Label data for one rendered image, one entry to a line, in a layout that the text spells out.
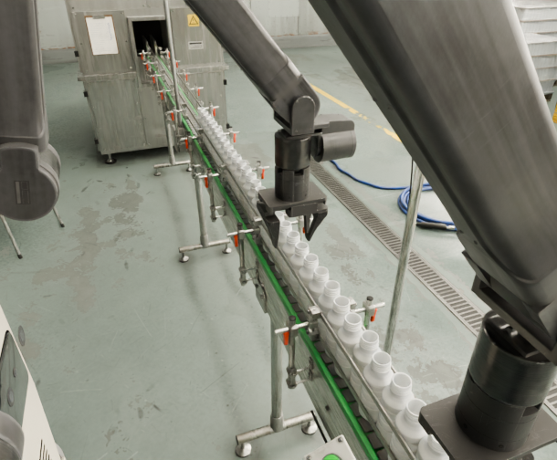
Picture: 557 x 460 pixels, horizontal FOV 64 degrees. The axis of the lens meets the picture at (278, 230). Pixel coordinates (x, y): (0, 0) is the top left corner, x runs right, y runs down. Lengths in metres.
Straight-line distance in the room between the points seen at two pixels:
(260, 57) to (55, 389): 2.19
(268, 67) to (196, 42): 4.01
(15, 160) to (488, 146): 0.52
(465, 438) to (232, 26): 0.51
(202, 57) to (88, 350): 3.00
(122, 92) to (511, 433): 4.45
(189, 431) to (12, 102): 1.83
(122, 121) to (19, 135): 4.11
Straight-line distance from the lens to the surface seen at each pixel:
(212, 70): 4.67
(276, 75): 0.63
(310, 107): 0.65
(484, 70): 0.19
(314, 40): 11.08
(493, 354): 0.37
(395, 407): 0.91
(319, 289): 1.11
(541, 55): 7.32
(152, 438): 2.25
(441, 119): 0.19
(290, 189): 0.71
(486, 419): 0.41
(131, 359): 2.58
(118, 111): 4.69
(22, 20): 0.59
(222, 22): 0.61
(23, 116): 0.62
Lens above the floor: 1.83
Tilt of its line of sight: 32 degrees down
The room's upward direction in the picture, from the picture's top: straight up
